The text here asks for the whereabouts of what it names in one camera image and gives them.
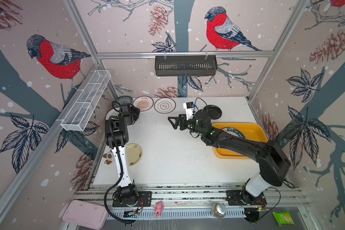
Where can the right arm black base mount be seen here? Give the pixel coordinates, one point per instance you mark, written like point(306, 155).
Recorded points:
point(234, 197)

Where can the yellow plastic bin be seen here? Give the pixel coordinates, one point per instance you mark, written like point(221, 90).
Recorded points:
point(251, 131)

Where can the silver round object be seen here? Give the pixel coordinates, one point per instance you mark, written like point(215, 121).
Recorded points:
point(218, 210)

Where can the pink tray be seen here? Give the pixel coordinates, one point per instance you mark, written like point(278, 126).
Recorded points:
point(85, 214)

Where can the white plate dark rim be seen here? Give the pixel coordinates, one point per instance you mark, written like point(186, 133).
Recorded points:
point(112, 112)

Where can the green rim plate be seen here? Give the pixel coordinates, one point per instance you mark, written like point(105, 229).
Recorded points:
point(234, 132)

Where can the cream yellow plate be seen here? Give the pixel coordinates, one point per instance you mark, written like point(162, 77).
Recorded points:
point(134, 153)

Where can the small teal plate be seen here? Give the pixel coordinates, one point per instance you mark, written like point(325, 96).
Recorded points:
point(124, 100)

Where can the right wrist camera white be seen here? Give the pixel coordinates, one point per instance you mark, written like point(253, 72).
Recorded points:
point(189, 109)

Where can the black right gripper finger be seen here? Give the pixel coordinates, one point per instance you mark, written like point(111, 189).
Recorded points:
point(174, 121)
point(182, 116)

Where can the small black plate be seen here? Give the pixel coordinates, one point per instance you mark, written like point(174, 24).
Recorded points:
point(213, 111)

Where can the white plate brown cloud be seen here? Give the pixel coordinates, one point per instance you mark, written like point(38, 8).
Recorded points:
point(164, 105)

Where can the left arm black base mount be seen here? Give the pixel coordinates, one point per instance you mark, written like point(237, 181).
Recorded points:
point(143, 198)

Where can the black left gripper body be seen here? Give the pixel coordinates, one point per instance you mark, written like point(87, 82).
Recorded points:
point(134, 113)

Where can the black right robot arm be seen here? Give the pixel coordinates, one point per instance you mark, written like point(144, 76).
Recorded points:
point(273, 163)

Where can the pink toy figure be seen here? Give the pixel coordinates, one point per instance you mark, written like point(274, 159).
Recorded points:
point(158, 209)

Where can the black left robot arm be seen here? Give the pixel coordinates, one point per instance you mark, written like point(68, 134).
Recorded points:
point(116, 134)

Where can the black hanging wire basket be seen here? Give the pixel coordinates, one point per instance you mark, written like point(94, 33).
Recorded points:
point(197, 65)

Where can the orange sunburst plate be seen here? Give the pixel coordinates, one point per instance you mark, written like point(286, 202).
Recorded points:
point(143, 103)

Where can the aluminium rail base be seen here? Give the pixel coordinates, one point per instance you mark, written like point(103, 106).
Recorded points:
point(186, 202)

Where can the bear shaped brown white dish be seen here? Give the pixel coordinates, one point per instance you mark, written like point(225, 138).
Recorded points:
point(108, 158)

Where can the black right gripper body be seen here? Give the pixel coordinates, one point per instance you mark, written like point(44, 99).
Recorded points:
point(189, 125)

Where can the white mesh wall shelf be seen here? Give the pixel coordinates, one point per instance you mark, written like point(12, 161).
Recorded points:
point(81, 111)

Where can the green snack packet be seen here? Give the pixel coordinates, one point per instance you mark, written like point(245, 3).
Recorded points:
point(283, 218)

